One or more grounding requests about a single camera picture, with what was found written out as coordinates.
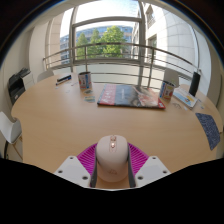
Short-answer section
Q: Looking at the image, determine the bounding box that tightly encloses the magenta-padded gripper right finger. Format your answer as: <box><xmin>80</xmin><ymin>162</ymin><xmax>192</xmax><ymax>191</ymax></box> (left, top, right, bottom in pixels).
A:
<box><xmin>127</xmin><ymin>142</ymin><xmax>172</xmax><ymax>189</ymax></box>

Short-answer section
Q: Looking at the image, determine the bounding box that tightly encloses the red and dark magazine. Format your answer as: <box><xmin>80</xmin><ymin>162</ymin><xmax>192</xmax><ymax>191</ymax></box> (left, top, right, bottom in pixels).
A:
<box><xmin>96</xmin><ymin>83</ymin><xmax>167</xmax><ymax>110</ymax></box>

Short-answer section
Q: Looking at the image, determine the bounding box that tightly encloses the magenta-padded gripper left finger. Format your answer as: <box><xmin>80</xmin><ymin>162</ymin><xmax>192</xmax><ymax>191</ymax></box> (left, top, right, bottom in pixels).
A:
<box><xmin>53</xmin><ymin>143</ymin><xmax>99</xmax><ymax>189</ymax></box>

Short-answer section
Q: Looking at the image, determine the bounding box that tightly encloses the black cylindrical bottle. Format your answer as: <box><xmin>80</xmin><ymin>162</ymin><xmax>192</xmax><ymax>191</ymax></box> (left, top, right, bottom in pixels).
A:
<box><xmin>188</xmin><ymin>70</ymin><xmax>202</xmax><ymax>98</ymax></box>

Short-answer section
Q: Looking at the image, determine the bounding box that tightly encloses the small blue white box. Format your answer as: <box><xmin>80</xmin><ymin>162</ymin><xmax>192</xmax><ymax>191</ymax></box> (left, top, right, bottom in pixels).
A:
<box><xmin>55</xmin><ymin>74</ymin><xmax>73</xmax><ymax>87</ymax></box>

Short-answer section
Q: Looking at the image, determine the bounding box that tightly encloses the blue patterned mouse pad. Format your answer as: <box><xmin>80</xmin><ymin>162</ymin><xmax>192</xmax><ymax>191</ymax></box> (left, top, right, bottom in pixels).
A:
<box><xmin>194</xmin><ymin>112</ymin><xmax>222</xmax><ymax>151</ymax></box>

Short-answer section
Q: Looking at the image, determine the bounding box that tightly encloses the metal balcony railing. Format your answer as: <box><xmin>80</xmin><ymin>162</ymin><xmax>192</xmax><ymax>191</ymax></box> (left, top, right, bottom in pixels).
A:
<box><xmin>42</xmin><ymin>41</ymin><xmax>202</xmax><ymax>90</ymax></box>

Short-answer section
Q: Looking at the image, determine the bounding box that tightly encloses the light blue card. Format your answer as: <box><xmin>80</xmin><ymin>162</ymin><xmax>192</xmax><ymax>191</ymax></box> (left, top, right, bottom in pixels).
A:
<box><xmin>83</xmin><ymin>95</ymin><xmax>96</xmax><ymax>103</ymax></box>

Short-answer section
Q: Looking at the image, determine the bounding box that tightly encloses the black and grey printer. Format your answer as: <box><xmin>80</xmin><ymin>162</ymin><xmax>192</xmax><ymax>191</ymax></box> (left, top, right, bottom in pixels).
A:
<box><xmin>7</xmin><ymin>67</ymin><xmax>32</xmax><ymax>105</ymax></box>

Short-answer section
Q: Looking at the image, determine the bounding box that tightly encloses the light blue picture book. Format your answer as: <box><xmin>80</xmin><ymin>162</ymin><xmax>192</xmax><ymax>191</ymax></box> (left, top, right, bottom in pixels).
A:
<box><xmin>172</xmin><ymin>86</ymin><xmax>200</xmax><ymax>110</ymax></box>

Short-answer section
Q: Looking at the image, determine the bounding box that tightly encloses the pale pink computer mouse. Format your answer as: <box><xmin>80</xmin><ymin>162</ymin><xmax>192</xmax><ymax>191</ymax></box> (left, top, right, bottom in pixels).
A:
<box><xmin>95</xmin><ymin>134</ymin><xmax>130</xmax><ymax>183</ymax></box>

